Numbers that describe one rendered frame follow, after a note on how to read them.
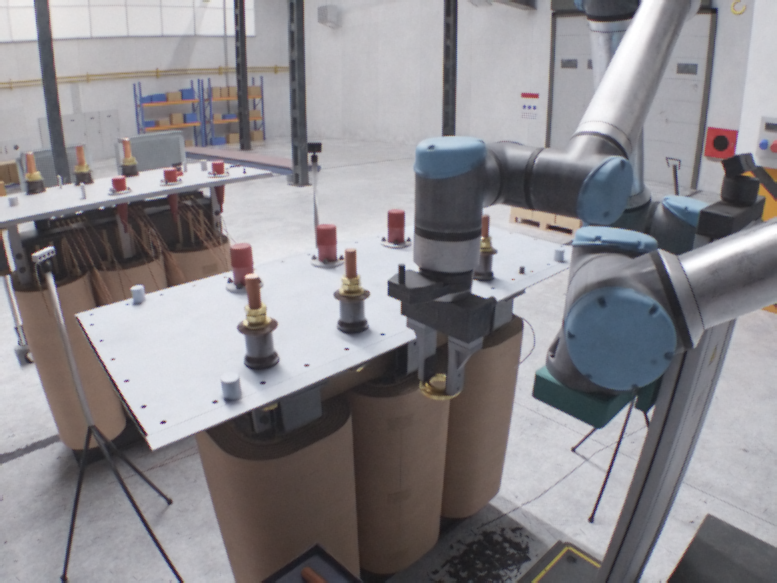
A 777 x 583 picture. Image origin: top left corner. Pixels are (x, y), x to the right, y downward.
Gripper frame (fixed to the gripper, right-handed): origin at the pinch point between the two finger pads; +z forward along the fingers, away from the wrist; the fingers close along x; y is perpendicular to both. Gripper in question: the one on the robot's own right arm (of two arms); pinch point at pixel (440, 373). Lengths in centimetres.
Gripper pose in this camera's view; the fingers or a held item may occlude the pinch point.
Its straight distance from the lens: 75.9
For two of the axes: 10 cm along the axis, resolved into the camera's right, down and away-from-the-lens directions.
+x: -6.8, -2.8, 6.8
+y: 7.4, -2.6, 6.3
